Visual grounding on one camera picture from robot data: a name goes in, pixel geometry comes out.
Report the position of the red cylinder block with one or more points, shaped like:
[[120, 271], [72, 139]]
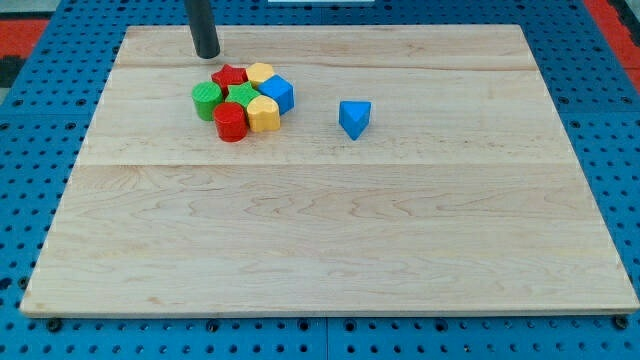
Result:
[[230, 121]]

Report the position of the blue cube block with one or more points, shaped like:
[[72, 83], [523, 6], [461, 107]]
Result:
[[281, 91]]

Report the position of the green cylinder block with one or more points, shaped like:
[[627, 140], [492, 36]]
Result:
[[206, 97]]

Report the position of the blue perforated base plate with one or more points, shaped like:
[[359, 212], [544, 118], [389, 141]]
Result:
[[48, 109]]

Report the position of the yellow heart block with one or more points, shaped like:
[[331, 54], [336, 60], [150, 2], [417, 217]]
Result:
[[263, 114]]

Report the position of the red star block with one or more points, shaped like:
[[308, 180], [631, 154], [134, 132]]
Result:
[[229, 75]]

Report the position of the light wooden board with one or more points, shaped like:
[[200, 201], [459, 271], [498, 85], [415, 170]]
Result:
[[462, 197]]

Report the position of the yellow hexagon block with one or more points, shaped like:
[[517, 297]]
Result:
[[258, 73]]

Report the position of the blue triangle block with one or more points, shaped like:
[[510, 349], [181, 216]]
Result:
[[354, 117]]

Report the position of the green star block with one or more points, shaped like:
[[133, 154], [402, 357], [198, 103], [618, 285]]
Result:
[[242, 94]]

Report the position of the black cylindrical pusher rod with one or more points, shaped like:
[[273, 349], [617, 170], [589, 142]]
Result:
[[202, 27]]

